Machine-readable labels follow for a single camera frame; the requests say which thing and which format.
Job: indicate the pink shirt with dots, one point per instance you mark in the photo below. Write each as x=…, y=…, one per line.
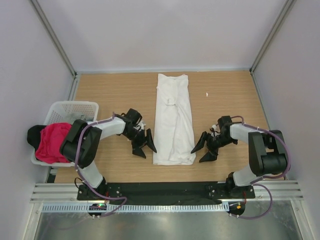
x=51, y=139

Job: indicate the aluminium frame post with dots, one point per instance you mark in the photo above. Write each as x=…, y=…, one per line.
x=52, y=35
x=279, y=21

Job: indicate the white t shirt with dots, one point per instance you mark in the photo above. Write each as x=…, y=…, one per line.
x=173, y=127

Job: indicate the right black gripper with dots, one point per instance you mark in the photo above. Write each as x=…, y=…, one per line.
x=211, y=155

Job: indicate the right aluminium frame post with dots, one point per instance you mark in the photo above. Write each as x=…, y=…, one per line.
x=279, y=21

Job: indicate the white laundry basket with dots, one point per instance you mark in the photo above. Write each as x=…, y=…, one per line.
x=67, y=112

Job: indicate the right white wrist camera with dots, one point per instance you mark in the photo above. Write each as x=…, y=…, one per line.
x=214, y=130

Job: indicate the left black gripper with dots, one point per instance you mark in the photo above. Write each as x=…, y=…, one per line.
x=148, y=140

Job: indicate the slotted cable duct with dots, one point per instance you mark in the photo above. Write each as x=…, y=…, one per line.
x=106, y=208

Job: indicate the left aluminium frame post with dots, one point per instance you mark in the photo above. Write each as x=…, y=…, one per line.
x=52, y=35

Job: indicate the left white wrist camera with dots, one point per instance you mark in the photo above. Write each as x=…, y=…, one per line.
x=140, y=126

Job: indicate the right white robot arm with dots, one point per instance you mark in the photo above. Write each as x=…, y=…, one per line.
x=268, y=155

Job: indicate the black shirt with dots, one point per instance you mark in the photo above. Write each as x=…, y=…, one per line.
x=34, y=136

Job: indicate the aluminium rail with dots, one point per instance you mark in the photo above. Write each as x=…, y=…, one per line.
x=281, y=190

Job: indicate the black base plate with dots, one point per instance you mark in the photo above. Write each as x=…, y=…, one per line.
x=175, y=193

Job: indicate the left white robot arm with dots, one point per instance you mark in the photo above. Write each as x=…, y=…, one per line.
x=82, y=140

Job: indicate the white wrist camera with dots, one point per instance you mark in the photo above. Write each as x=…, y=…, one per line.
x=214, y=130
x=140, y=126

